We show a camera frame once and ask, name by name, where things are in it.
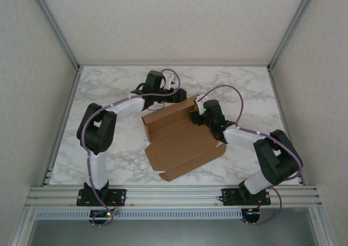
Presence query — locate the grey slotted cable duct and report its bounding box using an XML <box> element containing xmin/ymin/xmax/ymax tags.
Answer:
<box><xmin>35</xmin><ymin>209</ymin><xmax>243</xmax><ymax>220</ymax></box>

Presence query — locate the small black controller board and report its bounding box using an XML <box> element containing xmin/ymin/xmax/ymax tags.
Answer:
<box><xmin>243</xmin><ymin>207</ymin><xmax>262</xmax><ymax>222</ymax></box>
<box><xmin>89</xmin><ymin>209</ymin><xmax>114</xmax><ymax>219</ymax></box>

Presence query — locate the aluminium frame post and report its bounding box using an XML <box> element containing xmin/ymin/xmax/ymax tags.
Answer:
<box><xmin>309</xmin><ymin>207</ymin><xmax>337</xmax><ymax>246</ymax></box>
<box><xmin>27</xmin><ymin>0</ymin><xmax>82</xmax><ymax>72</ymax></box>
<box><xmin>268</xmin><ymin>0</ymin><xmax>322</xmax><ymax>72</ymax></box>
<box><xmin>10</xmin><ymin>210</ymin><xmax>38</xmax><ymax>246</ymax></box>

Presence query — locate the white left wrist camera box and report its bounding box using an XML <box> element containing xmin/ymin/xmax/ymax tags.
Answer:
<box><xmin>165</xmin><ymin>74</ymin><xmax>177</xmax><ymax>90</ymax></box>

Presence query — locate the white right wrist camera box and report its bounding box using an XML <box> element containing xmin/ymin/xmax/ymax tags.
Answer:
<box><xmin>194</xmin><ymin>95</ymin><xmax>207</xmax><ymax>116</ymax></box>

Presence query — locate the grey metal panel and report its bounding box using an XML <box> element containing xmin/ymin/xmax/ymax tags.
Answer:
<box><xmin>27</xmin><ymin>219</ymin><xmax>319</xmax><ymax>246</ymax></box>

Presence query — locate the wide aluminium base rail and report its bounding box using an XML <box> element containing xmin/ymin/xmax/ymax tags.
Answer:
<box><xmin>27</xmin><ymin>185</ymin><xmax>323</xmax><ymax>210</ymax></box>

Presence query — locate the brown cardboard paper box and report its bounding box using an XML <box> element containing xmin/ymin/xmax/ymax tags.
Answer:
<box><xmin>141</xmin><ymin>93</ymin><xmax>227</xmax><ymax>182</ymax></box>

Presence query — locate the aluminium frame rail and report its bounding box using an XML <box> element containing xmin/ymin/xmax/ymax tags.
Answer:
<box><xmin>78</xmin><ymin>63</ymin><xmax>270</xmax><ymax>67</ymax></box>
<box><xmin>42</xmin><ymin>66</ymin><xmax>84</xmax><ymax>187</ymax></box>
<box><xmin>268</xmin><ymin>66</ymin><xmax>305</xmax><ymax>186</ymax></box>

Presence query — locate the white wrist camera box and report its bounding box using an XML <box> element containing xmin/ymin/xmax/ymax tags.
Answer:
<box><xmin>194</xmin><ymin>95</ymin><xmax>207</xmax><ymax>116</ymax></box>
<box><xmin>165</xmin><ymin>74</ymin><xmax>177</xmax><ymax>90</ymax></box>

